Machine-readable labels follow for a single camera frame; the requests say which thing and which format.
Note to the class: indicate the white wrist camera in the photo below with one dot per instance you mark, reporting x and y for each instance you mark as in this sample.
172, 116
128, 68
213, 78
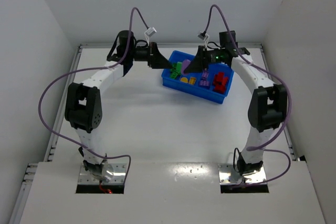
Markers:
204, 36
149, 33

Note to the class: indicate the purple rounded brick cluster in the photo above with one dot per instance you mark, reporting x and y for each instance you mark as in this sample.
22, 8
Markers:
184, 65

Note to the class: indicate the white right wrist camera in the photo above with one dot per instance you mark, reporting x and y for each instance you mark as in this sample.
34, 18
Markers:
204, 36

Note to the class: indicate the red rectangular duplo brick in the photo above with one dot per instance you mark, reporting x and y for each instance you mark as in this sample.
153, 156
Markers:
220, 88

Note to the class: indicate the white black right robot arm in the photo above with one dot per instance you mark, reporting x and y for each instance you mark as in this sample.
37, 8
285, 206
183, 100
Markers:
269, 107

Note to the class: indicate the green sloped duplo brick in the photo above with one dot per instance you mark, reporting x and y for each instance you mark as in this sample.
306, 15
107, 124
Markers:
174, 74

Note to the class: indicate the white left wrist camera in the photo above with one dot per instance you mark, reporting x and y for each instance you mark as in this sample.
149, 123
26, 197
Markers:
149, 33

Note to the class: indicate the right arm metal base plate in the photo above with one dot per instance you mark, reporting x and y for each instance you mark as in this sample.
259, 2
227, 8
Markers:
229, 177

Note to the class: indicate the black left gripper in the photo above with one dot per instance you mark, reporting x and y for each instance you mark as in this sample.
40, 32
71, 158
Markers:
153, 55

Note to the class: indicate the blue plastic divided bin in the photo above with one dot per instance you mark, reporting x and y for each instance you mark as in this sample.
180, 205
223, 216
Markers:
196, 90

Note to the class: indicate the green brick cluster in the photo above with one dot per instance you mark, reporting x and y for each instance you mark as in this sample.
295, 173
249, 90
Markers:
178, 68

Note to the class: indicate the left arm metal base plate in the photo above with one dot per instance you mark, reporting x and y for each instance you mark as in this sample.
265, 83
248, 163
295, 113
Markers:
112, 175

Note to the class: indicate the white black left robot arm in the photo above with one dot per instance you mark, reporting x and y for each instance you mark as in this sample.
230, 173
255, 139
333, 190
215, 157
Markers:
83, 105

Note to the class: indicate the yellow rounded duplo brick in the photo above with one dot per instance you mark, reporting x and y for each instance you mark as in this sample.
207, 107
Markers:
184, 80

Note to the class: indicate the purple rounded duplo brick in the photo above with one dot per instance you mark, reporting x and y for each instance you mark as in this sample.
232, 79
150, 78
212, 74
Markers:
205, 75

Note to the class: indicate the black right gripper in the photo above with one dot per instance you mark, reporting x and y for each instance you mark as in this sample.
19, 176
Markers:
201, 56

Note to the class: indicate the red rounded duplo brick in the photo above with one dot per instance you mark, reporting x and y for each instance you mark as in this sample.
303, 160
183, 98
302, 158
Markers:
220, 79

